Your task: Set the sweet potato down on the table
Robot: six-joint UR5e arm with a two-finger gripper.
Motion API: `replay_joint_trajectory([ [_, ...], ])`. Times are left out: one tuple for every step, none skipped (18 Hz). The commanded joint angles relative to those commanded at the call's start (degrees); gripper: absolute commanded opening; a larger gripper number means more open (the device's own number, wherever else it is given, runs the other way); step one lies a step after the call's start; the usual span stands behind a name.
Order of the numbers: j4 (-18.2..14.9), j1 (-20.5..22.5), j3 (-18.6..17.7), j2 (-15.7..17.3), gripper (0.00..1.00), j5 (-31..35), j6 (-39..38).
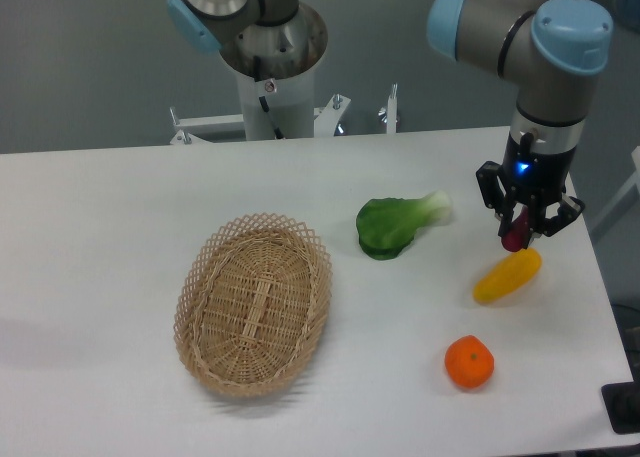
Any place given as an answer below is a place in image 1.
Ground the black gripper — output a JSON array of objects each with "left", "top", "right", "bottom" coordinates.
[{"left": 476, "top": 136, "right": 585, "bottom": 245}]

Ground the purple sweet potato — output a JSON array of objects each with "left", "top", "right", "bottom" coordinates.
[{"left": 501, "top": 206, "right": 530, "bottom": 253}]

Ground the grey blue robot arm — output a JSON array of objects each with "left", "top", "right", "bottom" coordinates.
[{"left": 167, "top": 0, "right": 613, "bottom": 252}]

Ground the yellow mango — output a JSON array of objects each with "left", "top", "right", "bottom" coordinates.
[{"left": 472, "top": 248, "right": 543, "bottom": 304}]

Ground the green bok choy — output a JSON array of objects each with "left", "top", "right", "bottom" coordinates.
[{"left": 355, "top": 191, "right": 452, "bottom": 260}]

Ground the orange tangerine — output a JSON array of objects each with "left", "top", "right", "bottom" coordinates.
[{"left": 444, "top": 335, "right": 495, "bottom": 389}]

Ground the black device at edge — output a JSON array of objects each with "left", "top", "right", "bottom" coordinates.
[{"left": 601, "top": 381, "right": 639, "bottom": 435}]

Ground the woven wicker basket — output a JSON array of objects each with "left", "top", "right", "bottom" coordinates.
[{"left": 174, "top": 213, "right": 332, "bottom": 398}]

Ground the white frame at right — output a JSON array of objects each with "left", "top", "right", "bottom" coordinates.
[{"left": 590, "top": 147, "right": 639, "bottom": 242}]

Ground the white metal base frame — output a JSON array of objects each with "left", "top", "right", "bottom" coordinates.
[{"left": 168, "top": 83, "right": 404, "bottom": 145}]

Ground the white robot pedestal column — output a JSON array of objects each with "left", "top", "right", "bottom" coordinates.
[{"left": 216, "top": 2, "right": 330, "bottom": 141}]

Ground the black cable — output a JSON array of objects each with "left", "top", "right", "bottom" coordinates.
[{"left": 251, "top": 55, "right": 286, "bottom": 141}]

